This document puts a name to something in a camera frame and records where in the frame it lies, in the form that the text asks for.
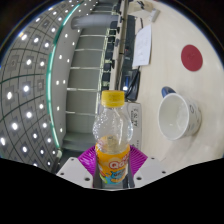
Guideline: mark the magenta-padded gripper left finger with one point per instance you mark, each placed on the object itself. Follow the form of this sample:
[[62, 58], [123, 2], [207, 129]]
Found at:
[[75, 170]]

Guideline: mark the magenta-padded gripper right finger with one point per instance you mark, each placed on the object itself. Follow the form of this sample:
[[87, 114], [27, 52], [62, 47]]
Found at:
[[149, 170]]

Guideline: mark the yellow-capped clear drink bottle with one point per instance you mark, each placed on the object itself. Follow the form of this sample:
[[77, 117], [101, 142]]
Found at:
[[112, 133]]

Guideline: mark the white patterned mug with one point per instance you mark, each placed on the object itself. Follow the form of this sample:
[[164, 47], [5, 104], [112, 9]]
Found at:
[[173, 116]]

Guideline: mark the black conference desk phone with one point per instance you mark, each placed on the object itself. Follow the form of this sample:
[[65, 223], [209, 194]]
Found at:
[[131, 86]]

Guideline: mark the ceiling lights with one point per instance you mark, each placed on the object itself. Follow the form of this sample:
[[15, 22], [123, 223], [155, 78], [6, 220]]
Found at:
[[26, 88]]

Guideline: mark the flat round red coaster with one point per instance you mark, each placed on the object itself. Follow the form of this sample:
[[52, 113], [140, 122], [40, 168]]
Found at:
[[192, 58]]

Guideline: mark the dark office chairs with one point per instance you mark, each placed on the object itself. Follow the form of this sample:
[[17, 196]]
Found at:
[[111, 53]]

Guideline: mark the white printed paper sheet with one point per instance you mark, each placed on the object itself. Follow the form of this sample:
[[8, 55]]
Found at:
[[142, 46]]

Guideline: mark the white power strip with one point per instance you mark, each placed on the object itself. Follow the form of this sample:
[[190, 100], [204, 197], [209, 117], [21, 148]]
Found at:
[[155, 15]]

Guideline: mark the small open white box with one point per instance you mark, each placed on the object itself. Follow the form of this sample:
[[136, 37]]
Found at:
[[138, 7]]

